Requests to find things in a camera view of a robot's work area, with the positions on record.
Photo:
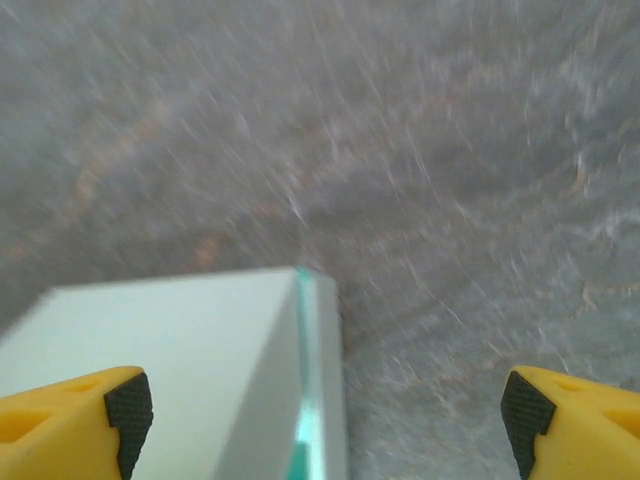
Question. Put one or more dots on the light teal paper box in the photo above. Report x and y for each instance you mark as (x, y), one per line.
(200, 360)

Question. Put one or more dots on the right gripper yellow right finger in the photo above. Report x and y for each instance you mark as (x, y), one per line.
(590, 430)

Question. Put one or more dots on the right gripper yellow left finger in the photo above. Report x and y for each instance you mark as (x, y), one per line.
(60, 430)

